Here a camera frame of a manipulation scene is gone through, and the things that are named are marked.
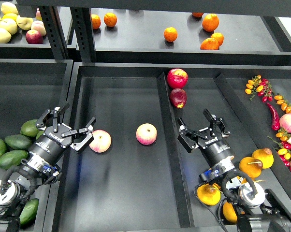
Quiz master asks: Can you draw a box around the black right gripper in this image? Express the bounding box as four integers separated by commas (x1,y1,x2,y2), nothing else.
177,109,235,168

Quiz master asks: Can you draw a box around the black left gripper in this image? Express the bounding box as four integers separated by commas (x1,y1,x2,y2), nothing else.
28,102,96,169

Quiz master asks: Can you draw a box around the dark green avocado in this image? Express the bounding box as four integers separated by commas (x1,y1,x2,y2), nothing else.
19,198,39,228

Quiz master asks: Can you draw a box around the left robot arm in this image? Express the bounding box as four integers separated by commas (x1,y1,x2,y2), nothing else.
0,103,96,232

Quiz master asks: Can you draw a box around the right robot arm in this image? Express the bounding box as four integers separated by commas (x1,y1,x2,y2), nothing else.
178,109,291,232

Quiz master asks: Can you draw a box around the green avocado right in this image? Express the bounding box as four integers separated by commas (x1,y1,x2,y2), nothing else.
36,130,44,140

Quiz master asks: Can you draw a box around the green avocado top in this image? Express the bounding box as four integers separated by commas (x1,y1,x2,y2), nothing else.
20,119,40,138

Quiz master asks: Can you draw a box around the green avocado middle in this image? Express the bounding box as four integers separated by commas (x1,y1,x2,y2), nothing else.
4,134,32,150

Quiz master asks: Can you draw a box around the green avocado lower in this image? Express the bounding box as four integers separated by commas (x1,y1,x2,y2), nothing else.
0,150,28,170

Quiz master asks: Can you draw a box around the yellow pear with brown tip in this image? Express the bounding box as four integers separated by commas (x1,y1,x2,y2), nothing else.
239,157,263,178

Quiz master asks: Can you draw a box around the yellow pear bottom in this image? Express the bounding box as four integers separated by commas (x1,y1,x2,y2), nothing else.
222,202,238,224

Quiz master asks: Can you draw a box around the dark red apple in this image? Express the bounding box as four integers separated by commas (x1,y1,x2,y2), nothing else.
169,88,187,108

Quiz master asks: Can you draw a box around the pink apple left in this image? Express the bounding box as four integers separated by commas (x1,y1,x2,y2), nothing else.
89,130,112,153

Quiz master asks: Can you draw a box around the pink apple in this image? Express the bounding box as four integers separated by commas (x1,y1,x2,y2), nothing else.
89,130,112,153
136,123,157,145

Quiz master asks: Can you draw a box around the pink apple centre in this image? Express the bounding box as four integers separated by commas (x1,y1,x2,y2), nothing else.
136,123,157,145

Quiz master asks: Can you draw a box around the bright red apple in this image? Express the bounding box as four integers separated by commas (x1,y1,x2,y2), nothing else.
167,68,189,89

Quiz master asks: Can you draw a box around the cherry tomato bunch top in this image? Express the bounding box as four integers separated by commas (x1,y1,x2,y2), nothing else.
245,75,273,102

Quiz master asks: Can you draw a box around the cherry tomato bunch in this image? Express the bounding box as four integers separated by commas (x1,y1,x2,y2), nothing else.
245,75,273,102
268,128,291,172

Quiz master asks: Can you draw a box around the red chili pepper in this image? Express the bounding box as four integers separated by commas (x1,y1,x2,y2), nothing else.
266,103,280,131

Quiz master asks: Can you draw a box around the black middle tray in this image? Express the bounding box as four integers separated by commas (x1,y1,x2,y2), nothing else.
52,63,291,232

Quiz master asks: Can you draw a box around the orange front right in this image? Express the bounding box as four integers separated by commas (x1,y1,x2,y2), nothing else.
200,38,219,50

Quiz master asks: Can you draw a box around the orange tomato bunch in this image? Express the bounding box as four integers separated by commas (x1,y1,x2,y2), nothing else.
274,94,291,114

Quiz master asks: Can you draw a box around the pink apple right tray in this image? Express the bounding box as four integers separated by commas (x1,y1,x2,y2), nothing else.
279,114,291,133

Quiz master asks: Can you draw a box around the black upper left tray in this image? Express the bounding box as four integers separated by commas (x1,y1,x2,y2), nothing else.
0,0,73,60

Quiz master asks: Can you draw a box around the orange small right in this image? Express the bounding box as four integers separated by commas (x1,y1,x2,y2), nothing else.
211,32,224,46

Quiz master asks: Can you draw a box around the cherry tomato bunch bottom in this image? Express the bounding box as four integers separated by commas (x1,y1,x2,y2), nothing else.
268,128,291,172

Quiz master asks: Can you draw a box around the black upper shelf tray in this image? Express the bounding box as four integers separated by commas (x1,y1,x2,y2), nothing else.
90,8,291,66

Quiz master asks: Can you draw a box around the red apple on shelf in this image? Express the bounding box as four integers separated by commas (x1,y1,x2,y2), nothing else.
25,29,44,44

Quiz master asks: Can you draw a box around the pale peach on shelf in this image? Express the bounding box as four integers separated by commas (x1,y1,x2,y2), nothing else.
31,20,46,36

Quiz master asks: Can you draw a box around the orange large right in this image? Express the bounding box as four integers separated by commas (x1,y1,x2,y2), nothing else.
202,14,219,32

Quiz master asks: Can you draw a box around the pale yellow apple right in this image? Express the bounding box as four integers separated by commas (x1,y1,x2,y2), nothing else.
16,15,33,30

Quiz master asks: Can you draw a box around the pale yellow apple front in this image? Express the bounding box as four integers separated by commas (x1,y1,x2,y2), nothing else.
0,28,12,44

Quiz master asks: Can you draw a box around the black shelf post right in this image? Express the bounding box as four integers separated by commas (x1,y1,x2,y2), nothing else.
70,7,97,63

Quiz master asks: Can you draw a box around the black shelf post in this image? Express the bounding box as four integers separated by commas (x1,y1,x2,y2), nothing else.
70,7,97,63
38,6,69,59

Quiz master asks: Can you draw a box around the black shelf post left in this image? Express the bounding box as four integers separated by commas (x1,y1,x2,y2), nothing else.
38,6,69,59

